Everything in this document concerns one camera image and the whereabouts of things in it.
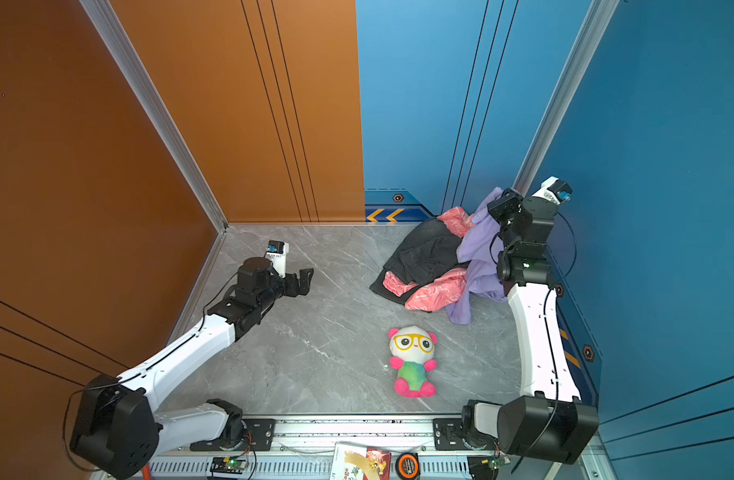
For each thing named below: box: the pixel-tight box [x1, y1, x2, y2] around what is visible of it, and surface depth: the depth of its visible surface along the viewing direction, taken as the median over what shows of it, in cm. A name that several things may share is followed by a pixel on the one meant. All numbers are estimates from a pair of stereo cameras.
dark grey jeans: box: [370, 219, 469, 305], surface depth 104 cm
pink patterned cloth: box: [383, 207, 475, 312], surface depth 95 cm
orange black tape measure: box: [395, 452, 420, 480], surface depth 68 cm
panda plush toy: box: [387, 325, 438, 399], surface depth 82 cm
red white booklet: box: [330, 442, 391, 480], surface depth 68 cm
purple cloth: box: [445, 187, 508, 325], surface depth 80 cm
